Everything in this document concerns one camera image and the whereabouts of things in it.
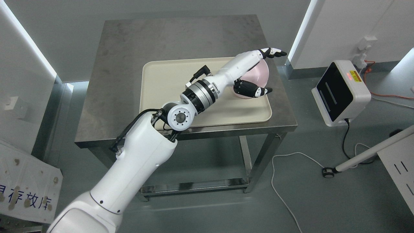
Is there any white sign with blue text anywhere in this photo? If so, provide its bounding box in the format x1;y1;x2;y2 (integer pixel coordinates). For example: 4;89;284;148
0;143;63;224

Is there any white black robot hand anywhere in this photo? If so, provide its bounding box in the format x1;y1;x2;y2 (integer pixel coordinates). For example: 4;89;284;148
205;47;287;98

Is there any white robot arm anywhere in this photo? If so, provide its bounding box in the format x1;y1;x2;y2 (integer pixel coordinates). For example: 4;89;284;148
47;71;234;233

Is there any white floor cable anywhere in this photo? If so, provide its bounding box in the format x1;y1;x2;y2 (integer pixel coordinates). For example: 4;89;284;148
271;152;325;233

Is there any orange cable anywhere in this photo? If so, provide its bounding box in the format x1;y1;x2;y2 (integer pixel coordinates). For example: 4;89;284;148
364;61;414;100

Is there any white wall socket plug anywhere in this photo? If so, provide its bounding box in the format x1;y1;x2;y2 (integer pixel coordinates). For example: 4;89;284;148
352;36;377;70

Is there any cream plastic tray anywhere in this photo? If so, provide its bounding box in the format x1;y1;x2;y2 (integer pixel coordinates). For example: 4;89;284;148
136;57;272;128

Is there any white stand leg with caster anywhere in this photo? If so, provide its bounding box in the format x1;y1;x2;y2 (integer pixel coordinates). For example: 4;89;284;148
322;125;414;178

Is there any white wall switch plate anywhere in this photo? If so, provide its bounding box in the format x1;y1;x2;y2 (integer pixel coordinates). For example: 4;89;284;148
5;96;28;118

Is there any white black box device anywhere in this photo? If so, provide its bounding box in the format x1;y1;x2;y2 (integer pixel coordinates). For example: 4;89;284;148
311;60;371;127

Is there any white perforated panel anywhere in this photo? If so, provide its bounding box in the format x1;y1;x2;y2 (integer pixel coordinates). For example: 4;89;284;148
377;135;414;213

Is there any stainless steel table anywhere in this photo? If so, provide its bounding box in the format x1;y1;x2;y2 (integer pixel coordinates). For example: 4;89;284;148
74;15;297;193

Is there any pink bowl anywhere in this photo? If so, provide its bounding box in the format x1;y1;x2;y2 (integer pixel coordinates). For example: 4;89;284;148
233;60;273;99

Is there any black power cable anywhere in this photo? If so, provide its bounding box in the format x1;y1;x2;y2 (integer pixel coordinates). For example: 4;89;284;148
342;118;377;164

